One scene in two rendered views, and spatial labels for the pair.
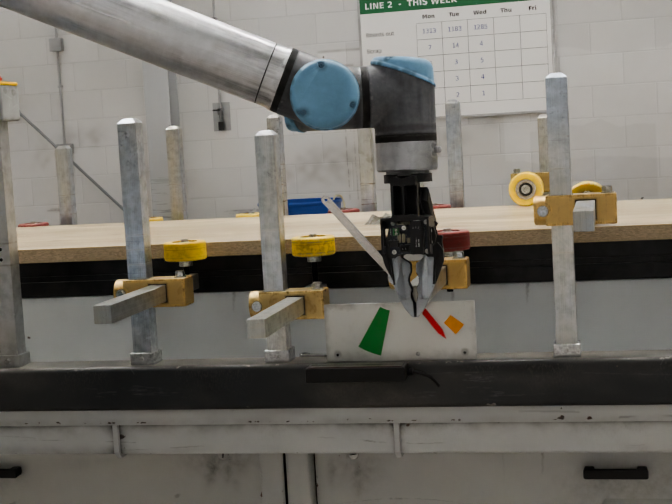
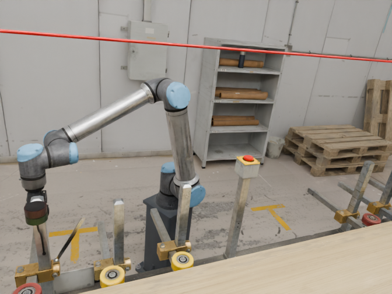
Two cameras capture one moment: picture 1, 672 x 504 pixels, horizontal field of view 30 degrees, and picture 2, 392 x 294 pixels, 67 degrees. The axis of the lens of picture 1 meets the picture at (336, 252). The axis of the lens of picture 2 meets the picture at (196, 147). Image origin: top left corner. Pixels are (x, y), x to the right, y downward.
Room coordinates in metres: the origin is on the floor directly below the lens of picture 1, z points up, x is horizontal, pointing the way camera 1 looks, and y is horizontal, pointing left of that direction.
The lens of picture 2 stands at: (3.04, -0.21, 1.70)
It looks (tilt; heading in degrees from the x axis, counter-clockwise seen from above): 23 degrees down; 143
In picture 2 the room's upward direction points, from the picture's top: 6 degrees clockwise
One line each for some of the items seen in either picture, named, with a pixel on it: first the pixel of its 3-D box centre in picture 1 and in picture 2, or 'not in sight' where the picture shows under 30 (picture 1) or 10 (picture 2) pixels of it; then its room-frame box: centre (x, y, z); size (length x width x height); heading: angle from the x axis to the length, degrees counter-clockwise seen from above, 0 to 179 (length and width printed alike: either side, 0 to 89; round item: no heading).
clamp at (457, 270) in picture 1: (429, 273); (38, 273); (2.14, -0.16, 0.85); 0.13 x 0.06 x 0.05; 78
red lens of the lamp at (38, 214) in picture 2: not in sight; (35, 209); (2.18, -0.15, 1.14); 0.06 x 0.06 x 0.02
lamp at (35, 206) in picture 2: not in sight; (39, 234); (2.18, -0.14, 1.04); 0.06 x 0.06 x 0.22; 78
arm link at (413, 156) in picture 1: (409, 158); (32, 180); (1.84, -0.11, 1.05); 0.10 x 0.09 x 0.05; 77
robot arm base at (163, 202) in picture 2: not in sight; (170, 195); (1.64, 0.67, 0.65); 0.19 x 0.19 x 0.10
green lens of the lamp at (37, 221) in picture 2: not in sight; (36, 216); (2.18, -0.15, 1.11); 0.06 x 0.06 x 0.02
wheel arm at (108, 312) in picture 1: (150, 297); (165, 240); (2.18, 0.33, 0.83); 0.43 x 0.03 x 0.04; 168
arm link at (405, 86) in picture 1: (402, 99); (32, 161); (1.84, -0.11, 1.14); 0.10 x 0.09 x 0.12; 92
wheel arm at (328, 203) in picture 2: not in sight; (336, 209); (2.39, 1.30, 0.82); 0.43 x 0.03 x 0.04; 168
